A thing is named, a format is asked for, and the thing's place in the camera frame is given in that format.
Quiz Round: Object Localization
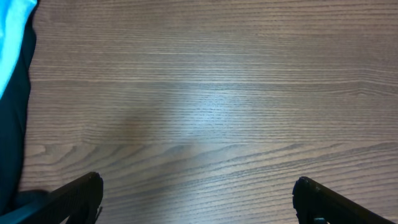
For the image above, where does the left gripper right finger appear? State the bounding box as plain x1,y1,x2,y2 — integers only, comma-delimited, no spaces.
292,177,394,224

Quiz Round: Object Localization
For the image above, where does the light blue t-shirt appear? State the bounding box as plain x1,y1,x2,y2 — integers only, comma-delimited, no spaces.
1,0,37,96

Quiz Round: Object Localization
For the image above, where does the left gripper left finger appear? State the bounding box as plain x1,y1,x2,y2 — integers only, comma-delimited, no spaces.
1,172,103,224

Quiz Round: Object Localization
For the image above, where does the black t-shirt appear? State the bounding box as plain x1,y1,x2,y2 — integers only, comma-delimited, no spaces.
1,0,47,215

